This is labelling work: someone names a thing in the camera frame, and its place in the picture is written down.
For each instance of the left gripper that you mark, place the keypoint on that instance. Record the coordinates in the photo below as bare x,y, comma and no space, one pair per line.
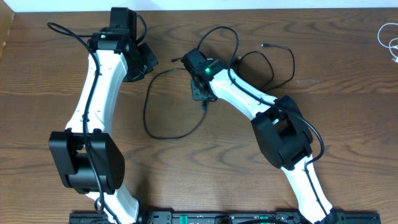
152,61

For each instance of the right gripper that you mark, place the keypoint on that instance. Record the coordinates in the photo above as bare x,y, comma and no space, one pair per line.
196,94

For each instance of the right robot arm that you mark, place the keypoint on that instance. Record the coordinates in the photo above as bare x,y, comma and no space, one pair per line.
282,134

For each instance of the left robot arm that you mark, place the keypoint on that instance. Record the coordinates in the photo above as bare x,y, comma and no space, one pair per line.
86,157

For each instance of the cardboard panel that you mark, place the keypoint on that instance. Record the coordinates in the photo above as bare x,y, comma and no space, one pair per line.
6,20

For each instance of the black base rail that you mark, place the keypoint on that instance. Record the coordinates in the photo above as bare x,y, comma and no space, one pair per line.
159,217

